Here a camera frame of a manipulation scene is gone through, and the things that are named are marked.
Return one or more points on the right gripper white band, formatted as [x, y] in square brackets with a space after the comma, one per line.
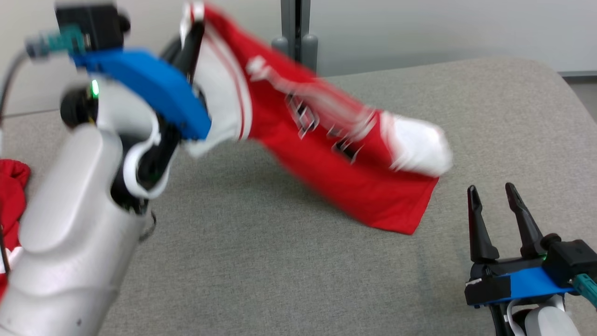
[494, 270]

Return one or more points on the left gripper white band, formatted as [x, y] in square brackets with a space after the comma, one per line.
[161, 149]

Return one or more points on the red white baseball jersey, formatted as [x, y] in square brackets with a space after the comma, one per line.
[354, 186]

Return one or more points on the red shorts white stripe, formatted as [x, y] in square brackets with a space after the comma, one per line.
[11, 200]

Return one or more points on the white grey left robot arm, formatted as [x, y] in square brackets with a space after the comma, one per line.
[70, 233]

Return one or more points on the right wrist camera blue bracket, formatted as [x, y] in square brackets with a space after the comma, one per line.
[541, 282]

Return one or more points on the grey metal door frame post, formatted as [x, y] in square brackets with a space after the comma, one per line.
[298, 28]

